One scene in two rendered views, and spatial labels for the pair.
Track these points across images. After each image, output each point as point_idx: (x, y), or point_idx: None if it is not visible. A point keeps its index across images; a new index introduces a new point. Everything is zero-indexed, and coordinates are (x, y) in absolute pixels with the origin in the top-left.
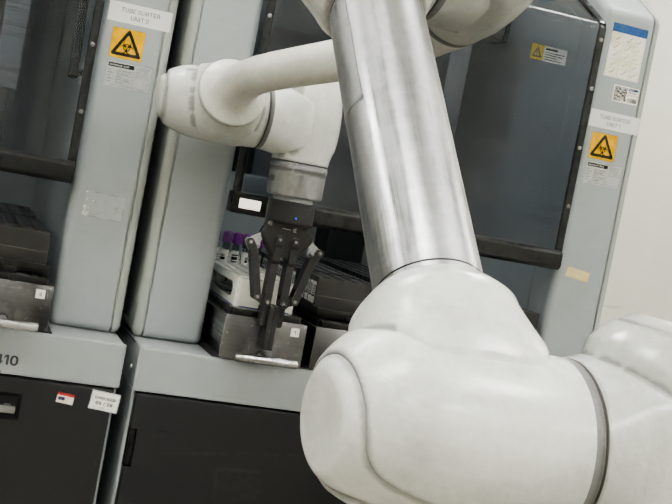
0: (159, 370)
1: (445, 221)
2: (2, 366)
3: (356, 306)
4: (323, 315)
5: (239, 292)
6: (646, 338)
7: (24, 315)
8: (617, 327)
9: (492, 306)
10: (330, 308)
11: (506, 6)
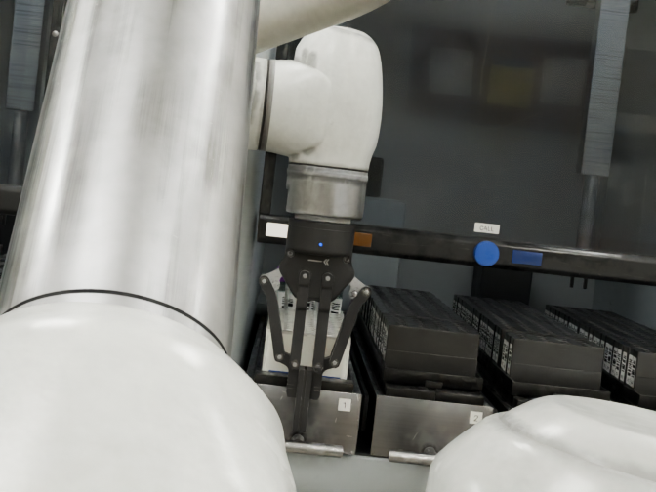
0: None
1: (119, 209)
2: None
3: (447, 363)
4: (393, 378)
5: (268, 351)
6: (520, 471)
7: None
8: (473, 438)
9: (110, 401)
10: (409, 367)
11: None
